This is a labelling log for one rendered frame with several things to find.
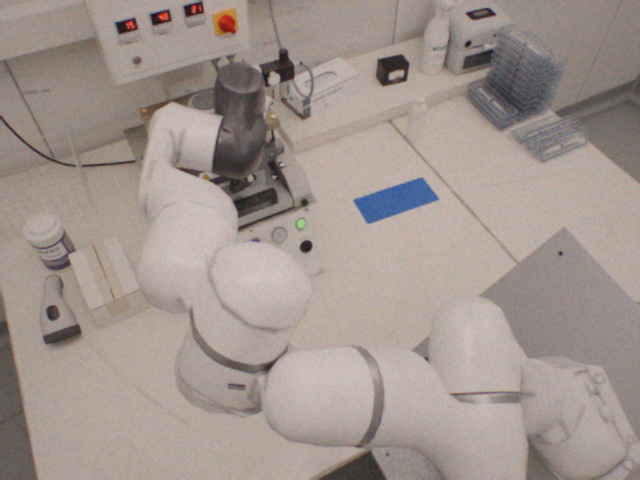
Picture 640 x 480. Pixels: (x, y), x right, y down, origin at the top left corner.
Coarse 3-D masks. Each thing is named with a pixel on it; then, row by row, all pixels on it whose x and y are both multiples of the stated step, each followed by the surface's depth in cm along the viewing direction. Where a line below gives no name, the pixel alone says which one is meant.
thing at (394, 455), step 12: (372, 456) 115; (384, 456) 113; (396, 456) 113; (408, 456) 113; (420, 456) 113; (384, 468) 112; (396, 468) 112; (408, 468) 112; (420, 468) 112; (432, 468) 112
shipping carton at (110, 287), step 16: (112, 240) 136; (80, 256) 133; (96, 256) 133; (112, 256) 133; (80, 272) 130; (96, 272) 130; (112, 272) 130; (128, 272) 130; (80, 288) 127; (96, 288) 127; (112, 288) 127; (128, 288) 127; (96, 304) 125; (112, 304) 126; (128, 304) 129; (144, 304) 132; (96, 320) 127; (112, 320) 130
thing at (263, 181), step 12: (264, 180) 129; (276, 180) 131; (228, 192) 126; (240, 192) 128; (252, 192) 128; (288, 192) 128; (264, 204) 126; (276, 204) 126; (288, 204) 128; (240, 216) 124; (252, 216) 125; (264, 216) 127
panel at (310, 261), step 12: (288, 216) 130; (300, 216) 132; (252, 228) 128; (264, 228) 129; (288, 228) 132; (300, 228) 133; (312, 228) 134; (240, 240) 128; (264, 240) 130; (288, 240) 133; (300, 240) 134; (312, 240) 136; (300, 252) 136; (312, 252) 137; (300, 264) 137; (312, 264) 138
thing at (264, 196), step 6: (258, 192) 123; (264, 192) 123; (270, 192) 123; (276, 192) 124; (240, 198) 122; (246, 198) 122; (252, 198) 122; (258, 198) 122; (264, 198) 123; (270, 198) 124; (276, 198) 125; (234, 204) 121; (240, 204) 121; (246, 204) 121; (252, 204) 122; (258, 204) 123; (240, 210) 122
